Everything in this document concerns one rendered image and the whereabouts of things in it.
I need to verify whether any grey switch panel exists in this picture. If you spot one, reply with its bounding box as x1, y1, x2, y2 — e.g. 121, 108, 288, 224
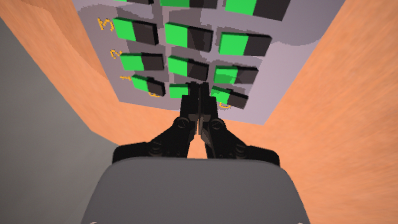
72, 0, 346, 126

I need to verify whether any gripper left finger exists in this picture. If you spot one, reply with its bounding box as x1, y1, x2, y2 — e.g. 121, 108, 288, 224
112, 81, 199, 164

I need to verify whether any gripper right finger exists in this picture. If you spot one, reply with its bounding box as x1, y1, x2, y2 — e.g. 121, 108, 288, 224
198, 82, 280, 166

